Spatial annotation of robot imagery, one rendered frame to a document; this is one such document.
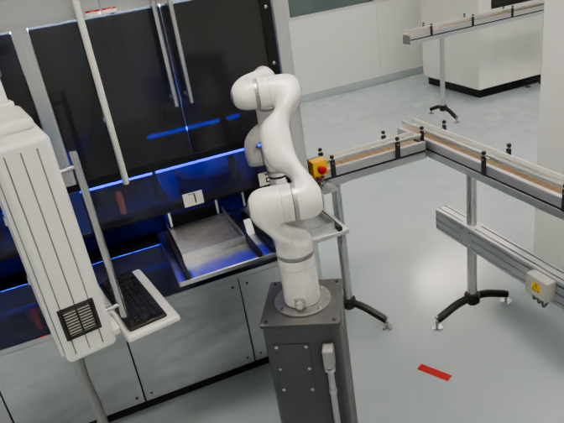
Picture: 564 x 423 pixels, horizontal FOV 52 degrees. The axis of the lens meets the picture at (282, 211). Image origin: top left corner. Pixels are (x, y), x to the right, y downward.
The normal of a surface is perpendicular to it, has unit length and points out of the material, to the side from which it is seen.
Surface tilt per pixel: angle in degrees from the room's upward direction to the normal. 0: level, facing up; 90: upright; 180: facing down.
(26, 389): 90
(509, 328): 0
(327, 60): 90
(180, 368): 90
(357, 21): 90
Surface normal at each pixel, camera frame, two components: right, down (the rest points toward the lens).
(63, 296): 0.52, 0.29
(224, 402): -0.14, -0.89
